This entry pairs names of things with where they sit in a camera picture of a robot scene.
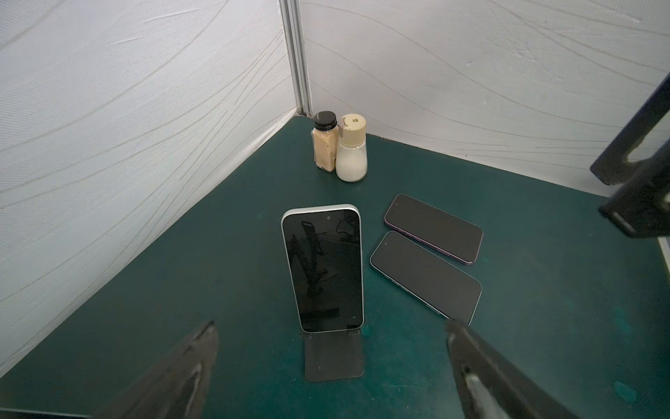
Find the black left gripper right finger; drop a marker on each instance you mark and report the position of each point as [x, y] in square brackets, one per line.
[489, 386]

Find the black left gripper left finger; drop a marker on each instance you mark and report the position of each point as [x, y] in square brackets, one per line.
[177, 386]

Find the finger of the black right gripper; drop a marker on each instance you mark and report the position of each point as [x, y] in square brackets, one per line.
[613, 166]
[640, 209]

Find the black phone purple edge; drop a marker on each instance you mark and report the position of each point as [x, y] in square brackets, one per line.
[439, 230]

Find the black phone silver edge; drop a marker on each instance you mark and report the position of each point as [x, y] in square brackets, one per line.
[323, 247]

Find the white salt shaker beige cap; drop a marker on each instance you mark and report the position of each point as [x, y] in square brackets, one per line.
[351, 161]

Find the spice jar black cap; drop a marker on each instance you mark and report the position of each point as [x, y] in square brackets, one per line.
[325, 140]

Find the aluminium frame corner post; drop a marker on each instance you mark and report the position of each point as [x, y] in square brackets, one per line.
[295, 44]

